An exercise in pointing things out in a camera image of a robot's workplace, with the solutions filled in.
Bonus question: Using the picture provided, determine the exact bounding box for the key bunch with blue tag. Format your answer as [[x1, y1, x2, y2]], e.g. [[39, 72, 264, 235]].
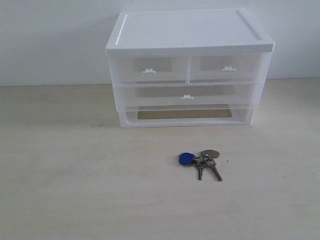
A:
[[178, 149, 223, 182]]

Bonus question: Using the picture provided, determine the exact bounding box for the clear wide middle drawer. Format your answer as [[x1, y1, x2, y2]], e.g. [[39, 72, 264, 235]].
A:
[[113, 83, 264, 110]]

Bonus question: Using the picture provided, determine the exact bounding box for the white plastic drawer cabinet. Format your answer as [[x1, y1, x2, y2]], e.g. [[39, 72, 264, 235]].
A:
[[105, 8, 275, 128]]

